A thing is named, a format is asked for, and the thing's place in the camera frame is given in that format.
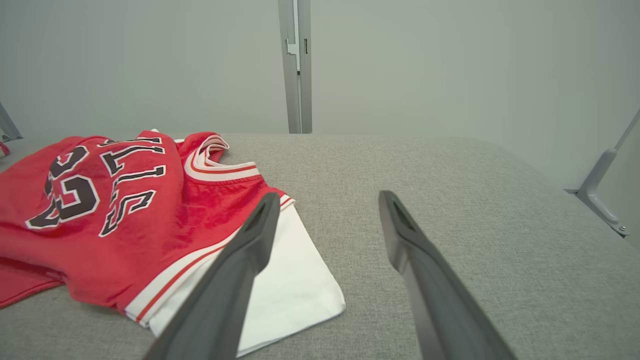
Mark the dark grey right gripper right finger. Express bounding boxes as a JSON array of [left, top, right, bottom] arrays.
[[378, 190, 517, 360]]

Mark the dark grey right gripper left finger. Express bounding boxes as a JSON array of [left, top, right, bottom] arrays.
[[144, 192, 281, 360]]

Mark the red shorts stack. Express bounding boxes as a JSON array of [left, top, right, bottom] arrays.
[[0, 129, 347, 358]]

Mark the grey metal frame bracket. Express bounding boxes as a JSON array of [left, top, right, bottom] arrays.
[[0, 102, 24, 144], [565, 107, 640, 239]]

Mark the grey metal partition post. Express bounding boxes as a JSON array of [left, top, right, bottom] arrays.
[[278, 0, 313, 135]]

